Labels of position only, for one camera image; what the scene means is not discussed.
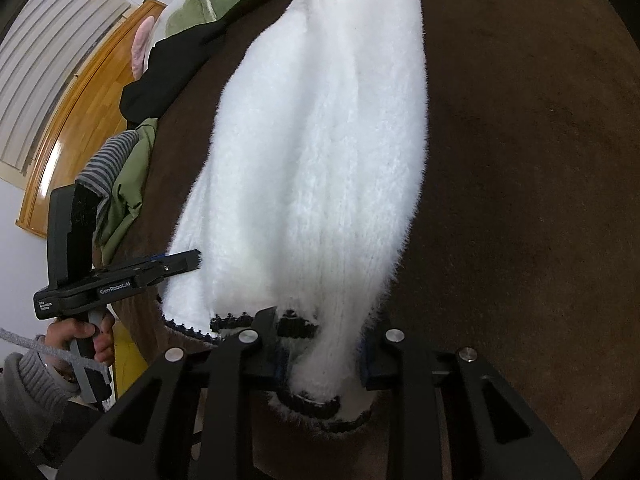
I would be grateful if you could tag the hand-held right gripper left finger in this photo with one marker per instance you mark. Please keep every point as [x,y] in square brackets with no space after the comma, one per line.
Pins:
[265,355]

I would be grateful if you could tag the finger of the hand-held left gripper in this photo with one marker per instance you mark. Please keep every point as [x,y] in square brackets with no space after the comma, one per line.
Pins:
[180,262]
[155,257]

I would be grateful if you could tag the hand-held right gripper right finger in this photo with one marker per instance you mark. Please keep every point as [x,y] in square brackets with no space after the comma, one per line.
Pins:
[372,365]

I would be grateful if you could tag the white fluffy sweater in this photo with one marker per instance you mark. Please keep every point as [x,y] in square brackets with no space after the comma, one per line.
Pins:
[320,160]

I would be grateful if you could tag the person's left hand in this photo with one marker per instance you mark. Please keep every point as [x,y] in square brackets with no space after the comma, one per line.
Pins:
[65,332]

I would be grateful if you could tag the olive green cloth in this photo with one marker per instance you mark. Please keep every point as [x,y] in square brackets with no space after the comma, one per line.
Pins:
[130,185]

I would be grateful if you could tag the grey striped cloth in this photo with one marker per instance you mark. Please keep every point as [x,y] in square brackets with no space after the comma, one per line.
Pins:
[107,160]

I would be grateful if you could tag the wooden headboard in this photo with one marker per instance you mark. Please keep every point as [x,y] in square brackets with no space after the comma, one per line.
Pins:
[75,110]

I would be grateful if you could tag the white window blinds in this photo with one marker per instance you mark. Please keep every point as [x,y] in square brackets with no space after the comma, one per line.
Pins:
[45,60]

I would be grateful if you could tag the black garment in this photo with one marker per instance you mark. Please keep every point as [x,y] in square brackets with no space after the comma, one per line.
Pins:
[165,75]

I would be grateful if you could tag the pink pillow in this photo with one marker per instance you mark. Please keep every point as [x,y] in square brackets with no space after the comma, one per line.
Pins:
[140,47]

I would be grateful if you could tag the brown blanket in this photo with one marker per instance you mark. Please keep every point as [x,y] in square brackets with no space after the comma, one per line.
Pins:
[500,160]

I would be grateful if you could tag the green patterned pillow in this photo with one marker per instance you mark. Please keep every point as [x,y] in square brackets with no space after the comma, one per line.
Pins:
[192,10]

